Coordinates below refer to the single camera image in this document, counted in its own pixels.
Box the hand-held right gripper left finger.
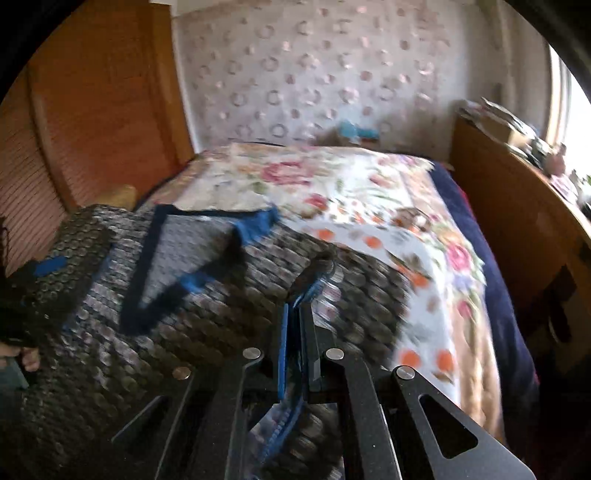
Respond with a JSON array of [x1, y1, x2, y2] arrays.
[[111, 302, 291, 480]]

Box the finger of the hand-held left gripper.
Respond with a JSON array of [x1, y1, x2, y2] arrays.
[[7, 258, 77, 333]]

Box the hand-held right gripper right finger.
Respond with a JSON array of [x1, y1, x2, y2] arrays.
[[299, 305, 536, 480]]

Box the grey patterned garment blue trim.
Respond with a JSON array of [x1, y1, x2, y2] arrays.
[[18, 203, 416, 480]]

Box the person's left hand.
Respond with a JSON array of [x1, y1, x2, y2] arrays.
[[0, 344, 42, 374]]

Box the yellow pillow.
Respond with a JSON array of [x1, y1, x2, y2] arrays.
[[99, 185, 138, 210]]

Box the floral printed bedsheet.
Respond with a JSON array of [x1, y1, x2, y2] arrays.
[[139, 142, 506, 439]]

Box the wooden headboard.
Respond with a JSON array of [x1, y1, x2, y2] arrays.
[[0, 0, 195, 278]]

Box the navy blue blanket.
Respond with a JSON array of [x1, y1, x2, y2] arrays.
[[427, 159, 541, 444]]

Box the light blue box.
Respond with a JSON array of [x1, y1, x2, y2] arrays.
[[339, 121, 380, 141]]

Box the long wooden cabinet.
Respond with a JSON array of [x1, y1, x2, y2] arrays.
[[450, 113, 591, 370]]

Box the stack of papers and boxes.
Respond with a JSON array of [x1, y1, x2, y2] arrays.
[[457, 97, 539, 153]]

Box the pink figurine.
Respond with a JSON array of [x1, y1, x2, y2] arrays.
[[547, 145, 571, 178]]

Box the window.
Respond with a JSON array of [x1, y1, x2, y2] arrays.
[[547, 41, 591, 185]]

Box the circle-patterned white wall curtain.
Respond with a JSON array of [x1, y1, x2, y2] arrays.
[[173, 0, 504, 162]]

